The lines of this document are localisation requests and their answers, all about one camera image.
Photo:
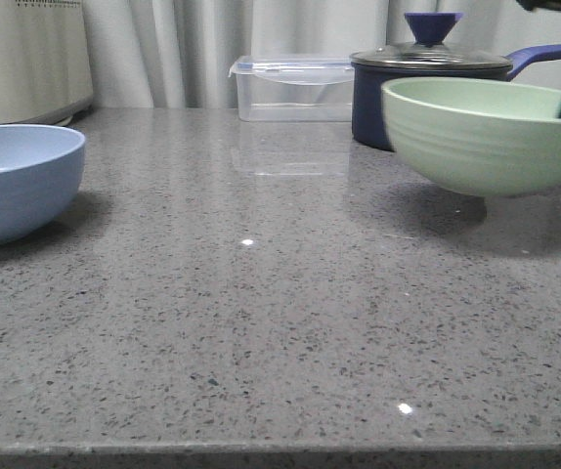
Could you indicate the blue saucepan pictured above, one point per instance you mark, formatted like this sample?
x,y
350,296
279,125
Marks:
x,y
368,125

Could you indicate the glass pot lid blue knob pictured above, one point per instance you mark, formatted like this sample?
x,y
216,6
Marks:
x,y
429,49

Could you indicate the green bowl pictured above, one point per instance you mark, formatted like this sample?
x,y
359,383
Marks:
x,y
475,136

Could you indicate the clear plastic lidded container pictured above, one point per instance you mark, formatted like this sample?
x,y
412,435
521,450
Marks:
x,y
294,88

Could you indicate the white curtain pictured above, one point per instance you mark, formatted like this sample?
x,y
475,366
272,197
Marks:
x,y
178,53

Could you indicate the cream toaster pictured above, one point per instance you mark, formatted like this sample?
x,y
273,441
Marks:
x,y
45,74

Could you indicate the blue bowl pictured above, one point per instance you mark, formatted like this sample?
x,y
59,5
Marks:
x,y
41,168

